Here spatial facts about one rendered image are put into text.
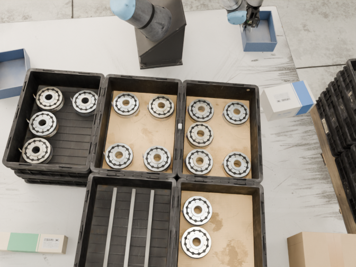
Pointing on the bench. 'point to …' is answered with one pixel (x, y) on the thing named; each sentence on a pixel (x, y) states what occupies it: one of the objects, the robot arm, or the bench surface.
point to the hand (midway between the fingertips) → (243, 28)
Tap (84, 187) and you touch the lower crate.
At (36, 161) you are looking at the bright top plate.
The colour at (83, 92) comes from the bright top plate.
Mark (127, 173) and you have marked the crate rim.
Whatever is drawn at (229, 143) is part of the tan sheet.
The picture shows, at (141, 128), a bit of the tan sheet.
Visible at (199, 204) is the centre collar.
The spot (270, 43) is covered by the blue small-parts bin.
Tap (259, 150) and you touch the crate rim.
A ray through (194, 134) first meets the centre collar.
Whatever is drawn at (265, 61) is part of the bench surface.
